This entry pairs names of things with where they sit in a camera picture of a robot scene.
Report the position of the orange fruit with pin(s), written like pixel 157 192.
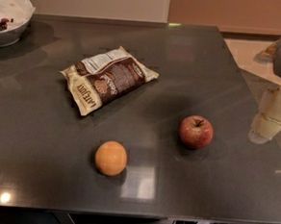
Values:
pixel 110 158

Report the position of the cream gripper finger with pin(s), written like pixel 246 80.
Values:
pixel 263 129
pixel 270 104

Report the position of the white bowl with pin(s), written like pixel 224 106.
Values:
pixel 21 11

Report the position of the red food in bowl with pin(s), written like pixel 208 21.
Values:
pixel 4 23

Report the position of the brown chip bag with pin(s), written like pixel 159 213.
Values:
pixel 98 80

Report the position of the red apple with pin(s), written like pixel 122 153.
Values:
pixel 195 132

